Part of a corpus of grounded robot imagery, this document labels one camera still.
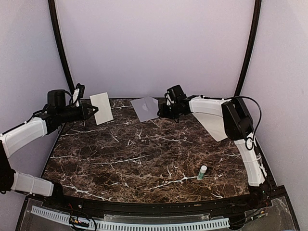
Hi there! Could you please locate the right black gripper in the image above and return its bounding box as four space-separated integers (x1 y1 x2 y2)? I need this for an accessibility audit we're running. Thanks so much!
157 102 180 120

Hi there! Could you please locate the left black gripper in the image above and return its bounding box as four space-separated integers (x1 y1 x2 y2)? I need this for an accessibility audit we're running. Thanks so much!
57 102 98 123

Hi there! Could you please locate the left black frame post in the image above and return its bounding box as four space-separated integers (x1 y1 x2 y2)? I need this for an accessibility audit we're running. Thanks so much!
48 0 75 95

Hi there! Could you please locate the green glue stick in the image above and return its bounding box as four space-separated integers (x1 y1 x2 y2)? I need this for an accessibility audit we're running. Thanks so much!
197 165 207 180

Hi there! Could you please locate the grey envelope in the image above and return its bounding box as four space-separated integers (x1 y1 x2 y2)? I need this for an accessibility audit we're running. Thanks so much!
130 96 159 122

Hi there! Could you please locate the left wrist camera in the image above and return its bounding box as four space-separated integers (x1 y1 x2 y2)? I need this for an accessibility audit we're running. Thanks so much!
71 83 85 107

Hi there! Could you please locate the black front rail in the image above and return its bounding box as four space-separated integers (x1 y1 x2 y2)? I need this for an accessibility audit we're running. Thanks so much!
26 178 287 217

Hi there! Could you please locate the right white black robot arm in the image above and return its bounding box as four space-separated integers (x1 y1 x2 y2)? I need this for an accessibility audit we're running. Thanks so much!
157 95 267 188

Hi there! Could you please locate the small circuit board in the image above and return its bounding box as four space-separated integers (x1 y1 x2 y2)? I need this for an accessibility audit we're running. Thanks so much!
69 216 90 228

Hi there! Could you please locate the beige letter paper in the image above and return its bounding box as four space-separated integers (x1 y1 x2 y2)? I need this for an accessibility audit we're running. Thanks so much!
90 92 114 125

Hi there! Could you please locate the black frame post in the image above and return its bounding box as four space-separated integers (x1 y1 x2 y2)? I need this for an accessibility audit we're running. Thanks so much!
48 0 75 95
234 0 262 96

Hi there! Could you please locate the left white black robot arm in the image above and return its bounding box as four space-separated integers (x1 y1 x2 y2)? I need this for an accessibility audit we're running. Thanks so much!
0 84 99 210

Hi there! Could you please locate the white slotted cable duct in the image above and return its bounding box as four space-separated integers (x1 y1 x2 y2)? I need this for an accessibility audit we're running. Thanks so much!
31 206 230 231

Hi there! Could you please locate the right black frame post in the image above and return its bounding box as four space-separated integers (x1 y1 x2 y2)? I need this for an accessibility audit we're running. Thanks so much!
234 0 262 96

